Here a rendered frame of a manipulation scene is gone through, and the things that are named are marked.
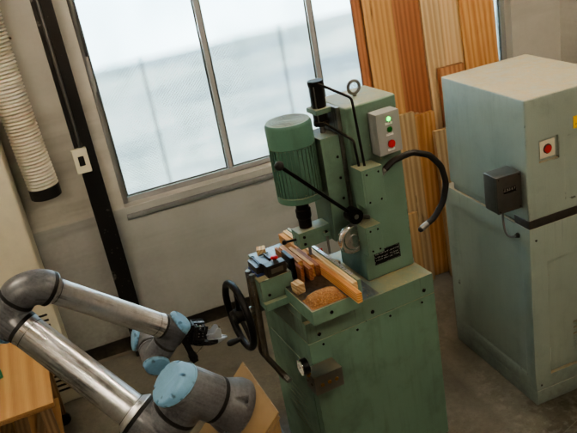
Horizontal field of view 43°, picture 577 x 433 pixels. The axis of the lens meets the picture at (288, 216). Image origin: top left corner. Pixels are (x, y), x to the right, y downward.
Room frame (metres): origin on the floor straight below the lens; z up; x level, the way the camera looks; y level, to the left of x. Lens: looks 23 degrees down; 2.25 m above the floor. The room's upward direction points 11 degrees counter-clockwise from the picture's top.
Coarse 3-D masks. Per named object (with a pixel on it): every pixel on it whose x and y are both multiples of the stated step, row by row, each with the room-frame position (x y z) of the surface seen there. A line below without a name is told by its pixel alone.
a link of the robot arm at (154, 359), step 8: (144, 344) 2.33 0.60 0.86; (152, 344) 2.28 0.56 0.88; (144, 352) 2.29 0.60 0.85; (152, 352) 2.26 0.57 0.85; (160, 352) 2.26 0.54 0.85; (168, 352) 2.26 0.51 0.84; (144, 360) 2.26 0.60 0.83; (152, 360) 2.24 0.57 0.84; (160, 360) 2.24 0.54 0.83; (168, 360) 2.26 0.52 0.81; (144, 368) 2.25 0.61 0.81; (152, 368) 2.24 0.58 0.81; (160, 368) 2.25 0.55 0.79
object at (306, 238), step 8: (320, 224) 2.61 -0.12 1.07; (328, 224) 2.61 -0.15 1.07; (296, 232) 2.58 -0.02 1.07; (304, 232) 2.57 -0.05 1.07; (312, 232) 2.58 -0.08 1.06; (320, 232) 2.59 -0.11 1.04; (304, 240) 2.57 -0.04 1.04; (312, 240) 2.58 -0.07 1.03; (320, 240) 2.59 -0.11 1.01; (304, 248) 2.57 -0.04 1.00
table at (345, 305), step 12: (288, 288) 2.46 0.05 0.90; (312, 288) 2.43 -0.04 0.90; (276, 300) 2.44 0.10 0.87; (288, 300) 2.45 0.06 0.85; (300, 300) 2.36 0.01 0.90; (348, 300) 2.31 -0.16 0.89; (300, 312) 2.37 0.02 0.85; (312, 312) 2.26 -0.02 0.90; (324, 312) 2.28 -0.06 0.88; (336, 312) 2.29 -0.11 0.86; (348, 312) 2.31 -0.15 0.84
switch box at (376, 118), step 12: (384, 108) 2.62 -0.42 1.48; (396, 108) 2.59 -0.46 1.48; (372, 120) 2.58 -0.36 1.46; (384, 120) 2.56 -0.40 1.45; (396, 120) 2.58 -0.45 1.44; (372, 132) 2.59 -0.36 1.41; (384, 132) 2.56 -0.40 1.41; (396, 132) 2.58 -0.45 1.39; (372, 144) 2.60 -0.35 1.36; (384, 144) 2.56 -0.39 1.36; (396, 144) 2.58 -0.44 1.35
